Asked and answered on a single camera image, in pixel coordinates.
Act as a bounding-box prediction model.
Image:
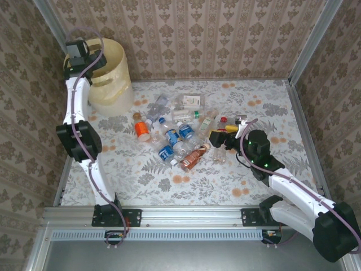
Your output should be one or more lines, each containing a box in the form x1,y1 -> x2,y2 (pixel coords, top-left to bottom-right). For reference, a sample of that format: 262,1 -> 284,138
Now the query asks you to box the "red label cola bottle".
212,116 -> 228,165

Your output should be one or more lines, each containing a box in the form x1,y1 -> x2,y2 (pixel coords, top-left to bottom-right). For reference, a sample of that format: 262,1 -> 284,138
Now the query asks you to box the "clear crushed plastic bottle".
146,94 -> 170,125

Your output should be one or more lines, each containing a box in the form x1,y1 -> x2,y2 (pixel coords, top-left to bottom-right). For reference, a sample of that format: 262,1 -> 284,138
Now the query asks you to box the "translucent plastic bin liner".
63,38 -> 131,104

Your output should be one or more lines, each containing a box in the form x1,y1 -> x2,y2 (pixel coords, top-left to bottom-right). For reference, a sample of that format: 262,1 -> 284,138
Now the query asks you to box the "cream plastic bin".
63,38 -> 135,116

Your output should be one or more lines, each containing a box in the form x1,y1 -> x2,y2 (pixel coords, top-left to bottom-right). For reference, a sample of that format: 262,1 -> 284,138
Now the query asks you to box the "pale green label bottle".
196,109 -> 219,139

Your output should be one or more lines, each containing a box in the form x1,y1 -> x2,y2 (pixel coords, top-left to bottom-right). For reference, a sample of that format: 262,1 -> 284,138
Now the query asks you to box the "blue label clear bottle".
176,120 -> 204,150

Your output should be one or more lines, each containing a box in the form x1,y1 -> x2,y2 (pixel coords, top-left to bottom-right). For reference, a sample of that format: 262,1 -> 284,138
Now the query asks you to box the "brown tea bottle beige cap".
179,143 -> 212,173

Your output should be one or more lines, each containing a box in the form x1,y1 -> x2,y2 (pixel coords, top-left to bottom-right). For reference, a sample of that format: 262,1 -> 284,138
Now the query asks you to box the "small bottle with green cap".
170,109 -> 205,121

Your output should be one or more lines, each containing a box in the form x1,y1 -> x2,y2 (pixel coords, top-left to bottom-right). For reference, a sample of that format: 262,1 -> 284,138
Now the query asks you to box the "clear plastic box white label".
176,93 -> 204,110

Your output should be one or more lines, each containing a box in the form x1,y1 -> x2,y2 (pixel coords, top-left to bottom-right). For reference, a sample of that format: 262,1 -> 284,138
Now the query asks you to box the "blue label bottle white cap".
157,144 -> 180,167

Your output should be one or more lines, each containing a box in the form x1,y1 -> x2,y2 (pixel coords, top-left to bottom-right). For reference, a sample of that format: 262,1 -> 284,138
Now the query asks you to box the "clear unlabelled plastic bottle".
151,124 -> 169,147

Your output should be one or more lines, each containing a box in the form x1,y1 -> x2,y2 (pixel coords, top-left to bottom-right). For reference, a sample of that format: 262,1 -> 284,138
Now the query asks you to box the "orange label bottle brown cap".
133,112 -> 152,142

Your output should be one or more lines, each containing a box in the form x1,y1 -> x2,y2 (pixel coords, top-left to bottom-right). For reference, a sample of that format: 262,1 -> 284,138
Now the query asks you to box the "grey metal panel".
42,239 -> 349,271

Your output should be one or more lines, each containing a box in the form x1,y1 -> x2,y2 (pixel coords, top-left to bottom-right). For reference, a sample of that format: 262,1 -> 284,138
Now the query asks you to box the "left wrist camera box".
65,39 -> 90,59

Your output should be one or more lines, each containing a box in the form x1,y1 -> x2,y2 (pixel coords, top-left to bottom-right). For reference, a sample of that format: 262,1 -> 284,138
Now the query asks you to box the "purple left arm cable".
66,26 -> 131,249

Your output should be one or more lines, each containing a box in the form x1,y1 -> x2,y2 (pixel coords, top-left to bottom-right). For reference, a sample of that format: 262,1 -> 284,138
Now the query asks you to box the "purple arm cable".
66,26 -> 131,249
239,118 -> 361,256

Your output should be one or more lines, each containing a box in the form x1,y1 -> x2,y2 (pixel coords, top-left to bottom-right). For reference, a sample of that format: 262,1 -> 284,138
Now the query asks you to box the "aluminium table edge rail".
284,80 -> 335,206
54,106 -> 93,206

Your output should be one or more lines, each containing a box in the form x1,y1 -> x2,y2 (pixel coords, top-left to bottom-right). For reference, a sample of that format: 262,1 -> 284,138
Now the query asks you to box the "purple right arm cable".
239,118 -> 361,256

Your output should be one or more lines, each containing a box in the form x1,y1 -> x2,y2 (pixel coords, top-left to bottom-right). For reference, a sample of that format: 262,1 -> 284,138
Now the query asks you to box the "aluminium frame post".
31,0 -> 70,47
287,0 -> 344,87

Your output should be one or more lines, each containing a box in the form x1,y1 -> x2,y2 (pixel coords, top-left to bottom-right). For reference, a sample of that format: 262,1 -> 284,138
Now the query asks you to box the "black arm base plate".
241,208 -> 294,226
91,208 -> 142,228

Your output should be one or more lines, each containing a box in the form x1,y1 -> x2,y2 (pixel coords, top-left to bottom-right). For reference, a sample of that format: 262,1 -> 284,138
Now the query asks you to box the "aluminium front mounting rail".
42,206 -> 344,228

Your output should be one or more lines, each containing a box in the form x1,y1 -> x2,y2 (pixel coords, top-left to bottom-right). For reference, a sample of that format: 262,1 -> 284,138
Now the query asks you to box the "grey slotted cable duct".
52,229 -> 266,241

